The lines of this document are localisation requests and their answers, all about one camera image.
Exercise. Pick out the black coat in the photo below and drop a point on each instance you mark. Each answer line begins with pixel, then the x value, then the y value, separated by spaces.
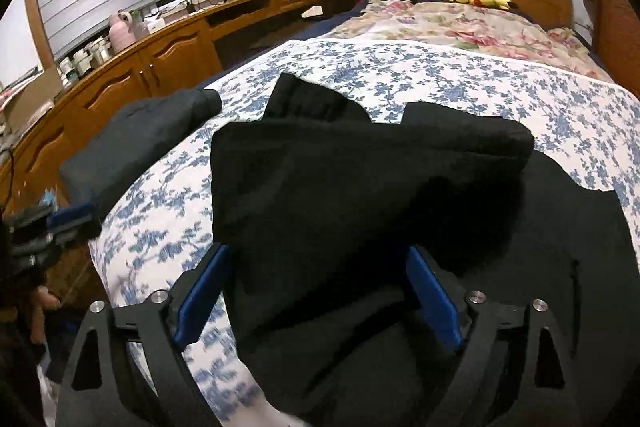
pixel 350 187

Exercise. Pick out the pink floral quilt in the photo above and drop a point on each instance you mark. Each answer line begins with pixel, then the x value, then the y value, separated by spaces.
pixel 450 29

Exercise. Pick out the wooden louvered wardrobe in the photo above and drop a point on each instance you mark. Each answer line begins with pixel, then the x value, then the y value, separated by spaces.
pixel 612 22

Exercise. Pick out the wooden desk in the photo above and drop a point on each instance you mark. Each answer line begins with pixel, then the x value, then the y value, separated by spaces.
pixel 115 87

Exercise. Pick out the person's left hand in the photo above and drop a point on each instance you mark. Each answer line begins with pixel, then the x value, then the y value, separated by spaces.
pixel 42 302

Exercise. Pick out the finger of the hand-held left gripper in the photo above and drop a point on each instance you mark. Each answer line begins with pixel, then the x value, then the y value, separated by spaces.
pixel 75 214
pixel 75 234

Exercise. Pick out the pink kettle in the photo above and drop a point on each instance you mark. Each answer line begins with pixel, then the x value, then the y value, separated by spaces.
pixel 122 32

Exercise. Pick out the dark grey garment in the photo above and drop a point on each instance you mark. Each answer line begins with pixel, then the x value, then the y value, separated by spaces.
pixel 135 142

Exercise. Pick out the person's dark clothing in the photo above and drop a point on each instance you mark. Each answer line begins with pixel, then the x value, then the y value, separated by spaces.
pixel 15 372

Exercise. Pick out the group of white jars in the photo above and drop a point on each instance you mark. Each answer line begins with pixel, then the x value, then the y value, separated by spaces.
pixel 85 57

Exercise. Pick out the blue floral bed sheet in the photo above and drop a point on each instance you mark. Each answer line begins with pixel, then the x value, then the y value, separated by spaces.
pixel 400 72

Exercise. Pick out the white box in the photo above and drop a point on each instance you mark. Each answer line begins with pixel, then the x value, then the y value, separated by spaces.
pixel 154 27

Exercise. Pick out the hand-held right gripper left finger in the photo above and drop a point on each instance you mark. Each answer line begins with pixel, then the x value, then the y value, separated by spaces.
pixel 200 302

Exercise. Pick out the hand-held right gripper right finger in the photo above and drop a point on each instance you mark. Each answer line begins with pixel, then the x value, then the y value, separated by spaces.
pixel 435 302

